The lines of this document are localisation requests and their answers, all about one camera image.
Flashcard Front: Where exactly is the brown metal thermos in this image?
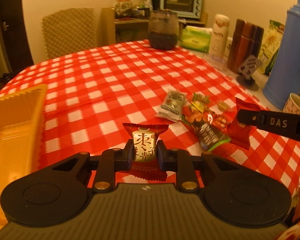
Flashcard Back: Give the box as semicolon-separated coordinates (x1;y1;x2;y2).
227;19;264;74

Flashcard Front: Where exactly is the white paper cup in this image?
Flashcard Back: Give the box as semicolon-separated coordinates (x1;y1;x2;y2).
283;93;300;115

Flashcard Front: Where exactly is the green tissue pack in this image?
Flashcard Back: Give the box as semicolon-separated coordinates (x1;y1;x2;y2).
180;25;212;53

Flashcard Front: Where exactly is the grey phone stand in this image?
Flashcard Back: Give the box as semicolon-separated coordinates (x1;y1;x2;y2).
236;55;262;91

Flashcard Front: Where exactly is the beige quilted chair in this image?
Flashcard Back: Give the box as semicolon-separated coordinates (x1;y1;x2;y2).
40;7;97;59

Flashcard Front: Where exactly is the orange plastic basket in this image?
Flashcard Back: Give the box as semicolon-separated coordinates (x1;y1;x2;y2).
0;84;47;229

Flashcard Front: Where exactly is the sunflower seed bag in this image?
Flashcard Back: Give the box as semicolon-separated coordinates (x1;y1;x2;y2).
258;20;285;76

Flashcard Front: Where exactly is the grey silver snack packet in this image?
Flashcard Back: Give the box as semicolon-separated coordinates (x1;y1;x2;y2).
156;90;187;122

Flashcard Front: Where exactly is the red jujube candy packet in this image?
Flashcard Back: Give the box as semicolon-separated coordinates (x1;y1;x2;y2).
123;123;169;181

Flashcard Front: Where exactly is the dark glass teapot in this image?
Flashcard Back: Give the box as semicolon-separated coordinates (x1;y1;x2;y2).
148;9;179;50

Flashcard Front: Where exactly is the wooden side shelf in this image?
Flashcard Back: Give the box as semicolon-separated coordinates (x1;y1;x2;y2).
99;6;209;46

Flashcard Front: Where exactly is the orange lid glass jar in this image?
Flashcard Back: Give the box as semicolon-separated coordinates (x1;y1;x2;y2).
113;0;132;18

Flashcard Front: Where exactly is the white miffy thermos bottle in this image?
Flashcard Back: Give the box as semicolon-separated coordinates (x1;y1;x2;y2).
209;14;230;59

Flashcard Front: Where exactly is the red snack packet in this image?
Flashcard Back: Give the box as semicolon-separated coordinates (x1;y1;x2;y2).
226;98;260;150

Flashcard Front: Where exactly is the small gold candy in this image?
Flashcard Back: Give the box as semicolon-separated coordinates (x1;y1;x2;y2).
217;101;230;112

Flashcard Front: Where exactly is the red white checkered tablecloth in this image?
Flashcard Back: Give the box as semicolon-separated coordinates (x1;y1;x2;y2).
0;41;300;194

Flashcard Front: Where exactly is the large blue thermos jug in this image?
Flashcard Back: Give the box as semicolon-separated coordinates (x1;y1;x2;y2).
263;0;300;110

